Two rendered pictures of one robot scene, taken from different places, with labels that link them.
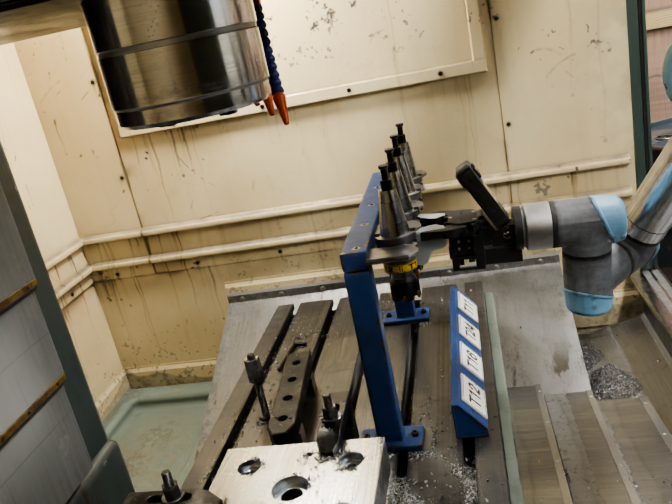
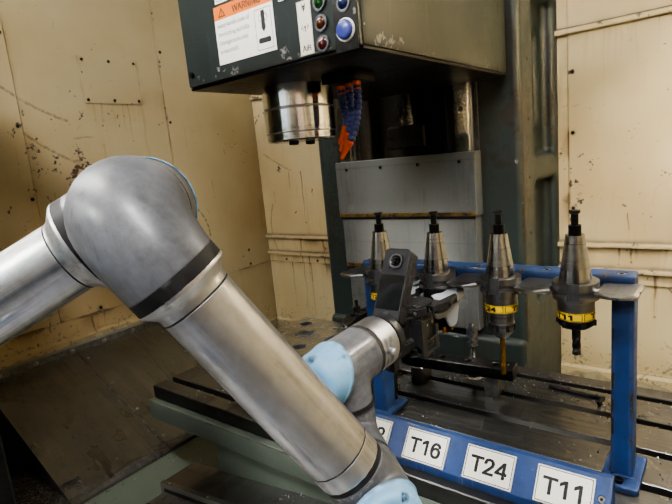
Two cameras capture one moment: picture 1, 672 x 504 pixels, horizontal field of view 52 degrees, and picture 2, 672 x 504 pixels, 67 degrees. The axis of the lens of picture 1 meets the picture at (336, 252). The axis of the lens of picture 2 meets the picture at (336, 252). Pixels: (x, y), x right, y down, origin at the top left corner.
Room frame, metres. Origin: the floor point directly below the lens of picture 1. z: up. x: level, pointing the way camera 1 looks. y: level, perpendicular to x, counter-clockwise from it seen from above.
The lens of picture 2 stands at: (1.29, -0.95, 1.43)
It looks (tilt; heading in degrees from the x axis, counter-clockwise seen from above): 10 degrees down; 116
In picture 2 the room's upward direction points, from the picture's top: 5 degrees counter-clockwise
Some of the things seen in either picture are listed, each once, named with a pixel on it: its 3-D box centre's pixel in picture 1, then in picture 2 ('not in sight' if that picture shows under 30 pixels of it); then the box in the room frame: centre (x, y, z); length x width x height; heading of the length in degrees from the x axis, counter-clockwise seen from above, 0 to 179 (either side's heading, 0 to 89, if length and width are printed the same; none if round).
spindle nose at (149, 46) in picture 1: (181, 51); (299, 114); (0.72, 0.11, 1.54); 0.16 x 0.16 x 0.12
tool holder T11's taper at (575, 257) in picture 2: (403, 159); (575, 257); (1.29, -0.16, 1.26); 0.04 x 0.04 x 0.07
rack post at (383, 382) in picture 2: (375, 359); (380, 343); (0.92, -0.03, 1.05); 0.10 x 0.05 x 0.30; 77
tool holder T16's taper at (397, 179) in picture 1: (396, 190); (435, 251); (1.07, -0.12, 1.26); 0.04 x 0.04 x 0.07
